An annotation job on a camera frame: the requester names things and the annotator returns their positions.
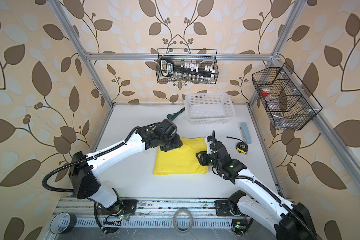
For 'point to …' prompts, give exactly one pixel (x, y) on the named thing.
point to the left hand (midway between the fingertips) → (183, 144)
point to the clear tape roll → (182, 210)
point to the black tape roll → (63, 223)
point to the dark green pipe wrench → (172, 117)
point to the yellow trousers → (183, 161)
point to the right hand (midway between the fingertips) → (199, 156)
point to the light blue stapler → (245, 132)
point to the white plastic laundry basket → (208, 108)
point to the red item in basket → (265, 91)
